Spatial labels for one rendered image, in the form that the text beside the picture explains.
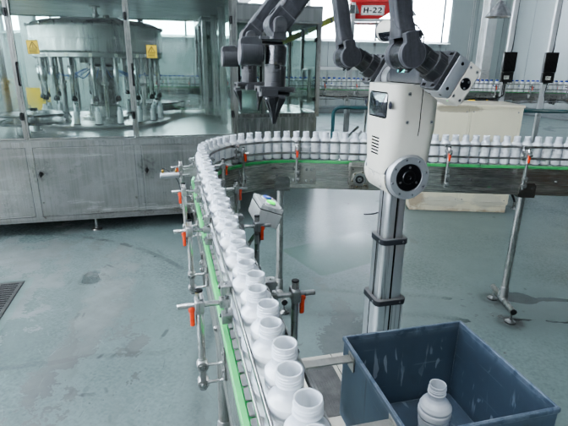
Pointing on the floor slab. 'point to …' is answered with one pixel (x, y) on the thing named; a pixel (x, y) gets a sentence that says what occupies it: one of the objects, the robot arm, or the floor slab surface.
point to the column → (486, 40)
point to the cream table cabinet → (465, 117)
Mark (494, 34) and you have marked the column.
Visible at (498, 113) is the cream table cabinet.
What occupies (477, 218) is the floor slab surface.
